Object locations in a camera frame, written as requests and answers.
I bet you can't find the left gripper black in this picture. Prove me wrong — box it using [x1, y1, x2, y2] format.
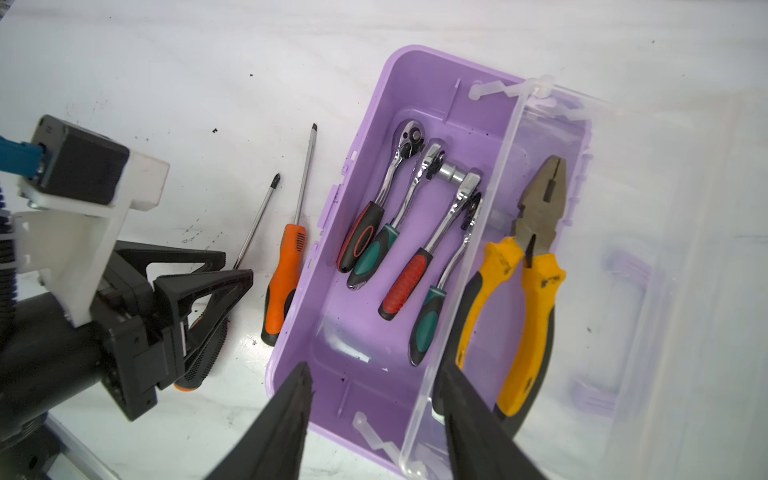
[1, 241, 254, 443]

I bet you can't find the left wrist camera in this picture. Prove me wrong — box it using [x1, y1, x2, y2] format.
[1, 115, 170, 327]

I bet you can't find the orange black short screwdriver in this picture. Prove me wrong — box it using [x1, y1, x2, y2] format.
[174, 173, 281, 392]

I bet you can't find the purple plastic tool box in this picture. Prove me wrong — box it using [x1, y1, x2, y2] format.
[266, 46, 767, 479]

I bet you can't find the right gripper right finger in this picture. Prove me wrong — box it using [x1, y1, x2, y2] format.
[438, 364, 544, 479]

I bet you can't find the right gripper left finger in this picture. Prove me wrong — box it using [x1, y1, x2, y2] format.
[207, 362, 313, 480]

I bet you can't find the red handled ratchet wrench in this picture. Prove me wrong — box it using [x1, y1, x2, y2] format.
[378, 167, 482, 321]

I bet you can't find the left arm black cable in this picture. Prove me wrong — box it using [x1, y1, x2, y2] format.
[0, 185, 19, 349]

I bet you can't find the green ratchet wrench with socket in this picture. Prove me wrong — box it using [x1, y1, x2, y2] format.
[408, 192, 483, 367]

